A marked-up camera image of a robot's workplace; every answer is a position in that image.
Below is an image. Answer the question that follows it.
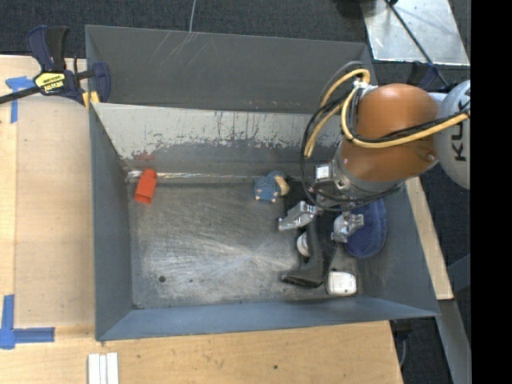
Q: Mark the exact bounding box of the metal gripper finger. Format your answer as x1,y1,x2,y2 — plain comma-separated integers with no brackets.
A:
330,211,366,244
278,200,322,232

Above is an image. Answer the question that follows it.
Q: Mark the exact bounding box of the blue cloth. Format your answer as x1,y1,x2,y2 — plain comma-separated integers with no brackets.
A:
342,198,389,260

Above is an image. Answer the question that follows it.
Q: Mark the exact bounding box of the white round object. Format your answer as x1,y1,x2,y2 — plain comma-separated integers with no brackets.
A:
296,231,312,258

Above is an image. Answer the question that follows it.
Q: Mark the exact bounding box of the blue toy animal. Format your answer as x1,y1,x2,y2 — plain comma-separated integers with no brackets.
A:
254,170,291,204

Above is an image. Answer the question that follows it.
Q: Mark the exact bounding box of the black L-shaped tool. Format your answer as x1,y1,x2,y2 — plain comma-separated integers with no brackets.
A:
281,230,326,290

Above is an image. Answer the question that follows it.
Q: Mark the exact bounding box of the white rounded box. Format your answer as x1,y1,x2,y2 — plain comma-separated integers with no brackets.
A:
325,270,358,297

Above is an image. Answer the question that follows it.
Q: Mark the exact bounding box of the grey metal bin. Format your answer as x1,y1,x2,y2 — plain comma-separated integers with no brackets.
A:
84,24,442,342

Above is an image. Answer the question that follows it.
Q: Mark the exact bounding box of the orange-red block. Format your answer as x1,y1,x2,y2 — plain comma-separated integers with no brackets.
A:
134,168,158,205

